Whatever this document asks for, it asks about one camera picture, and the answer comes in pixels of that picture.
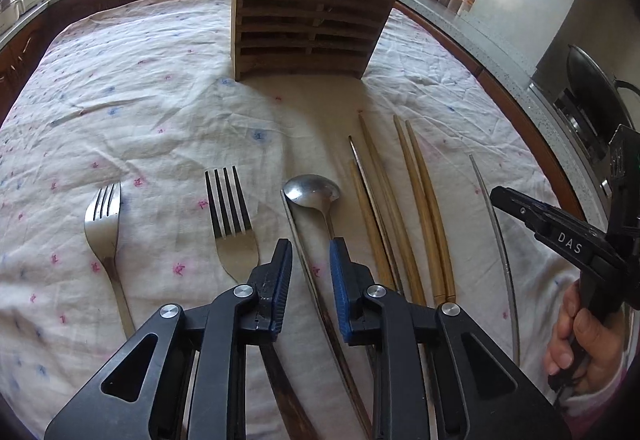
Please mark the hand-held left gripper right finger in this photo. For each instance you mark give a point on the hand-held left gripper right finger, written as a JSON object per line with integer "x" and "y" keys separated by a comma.
{"x": 340, "y": 280}

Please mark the black wok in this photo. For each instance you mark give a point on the black wok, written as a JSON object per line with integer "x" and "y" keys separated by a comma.
{"x": 595, "y": 85}

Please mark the wooden utensil holder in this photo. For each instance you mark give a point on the wooden utensil holder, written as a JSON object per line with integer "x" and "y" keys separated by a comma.
{"x": 310, "y": 30}

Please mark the steel spoon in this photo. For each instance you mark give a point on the steel spoon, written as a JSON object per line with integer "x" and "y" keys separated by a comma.
{"x": 312, "y": 192}

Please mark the all-steel fork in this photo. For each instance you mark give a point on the all-steel fork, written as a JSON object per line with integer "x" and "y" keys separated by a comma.
{"x": 102, "y": 230}

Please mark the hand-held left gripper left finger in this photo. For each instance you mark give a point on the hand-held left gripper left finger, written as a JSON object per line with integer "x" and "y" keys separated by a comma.
{"x": 282, "y": 280}

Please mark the thin metal chopstick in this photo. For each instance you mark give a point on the thin metal chopstick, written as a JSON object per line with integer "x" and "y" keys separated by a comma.
{"x": 354, "y": 150}

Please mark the person's right forearm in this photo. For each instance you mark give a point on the person's right forearm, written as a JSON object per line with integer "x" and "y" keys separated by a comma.
{"x": 600, "y": 415}

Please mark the gas stove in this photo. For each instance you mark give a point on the gas stove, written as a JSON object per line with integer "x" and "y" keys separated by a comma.
{"x": 575, "y": 130}

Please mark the row of spice jars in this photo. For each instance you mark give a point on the row of spice jars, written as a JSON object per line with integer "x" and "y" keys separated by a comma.
{"x": 450, "y": 0}

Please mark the slim silver chopstick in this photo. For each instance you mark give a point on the slim silver chopstick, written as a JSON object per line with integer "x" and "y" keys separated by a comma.
{"x": 501, "y": 240}

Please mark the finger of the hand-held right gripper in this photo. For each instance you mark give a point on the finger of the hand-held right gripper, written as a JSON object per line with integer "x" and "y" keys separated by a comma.
{"x": 520, "y": 209}

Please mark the person's right hand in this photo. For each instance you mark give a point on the person's right hand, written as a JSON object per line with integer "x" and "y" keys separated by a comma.
{"x": 600, "y": 355}

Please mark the white floral tablecloth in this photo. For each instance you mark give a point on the white floral tablecloth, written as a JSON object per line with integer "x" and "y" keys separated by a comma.
{"x": 150, "y": 95}

